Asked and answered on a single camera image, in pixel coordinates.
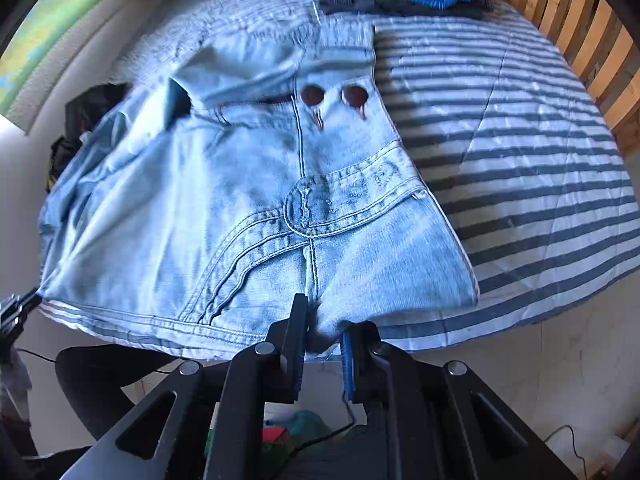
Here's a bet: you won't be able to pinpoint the light blue denim jeans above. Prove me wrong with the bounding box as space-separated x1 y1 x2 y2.
37 22 481 361

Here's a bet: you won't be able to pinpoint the wooden slatted headboard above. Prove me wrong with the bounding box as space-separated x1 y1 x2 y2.
475 0 640 151

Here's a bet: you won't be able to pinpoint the black cable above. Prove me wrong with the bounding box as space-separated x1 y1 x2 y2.
542 424 588 478

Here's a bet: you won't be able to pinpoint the black clothes with yellow print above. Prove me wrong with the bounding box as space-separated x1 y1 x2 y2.
47 82 131 196

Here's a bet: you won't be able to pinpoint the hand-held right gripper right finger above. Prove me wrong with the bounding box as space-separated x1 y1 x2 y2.
341 320 581 480

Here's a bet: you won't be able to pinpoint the green yellow wall poster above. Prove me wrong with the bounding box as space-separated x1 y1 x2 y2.
0 0 171 116

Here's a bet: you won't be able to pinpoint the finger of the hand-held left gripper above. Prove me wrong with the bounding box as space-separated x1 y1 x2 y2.
0 287 42 361

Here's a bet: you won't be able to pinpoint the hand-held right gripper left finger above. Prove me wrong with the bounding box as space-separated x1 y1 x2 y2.
60 293 309 480

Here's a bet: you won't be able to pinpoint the blue white striped bed cover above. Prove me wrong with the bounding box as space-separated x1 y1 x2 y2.
37 0 640 361

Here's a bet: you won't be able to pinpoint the person's black clothed leg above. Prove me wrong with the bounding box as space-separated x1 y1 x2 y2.
54 342 231 443

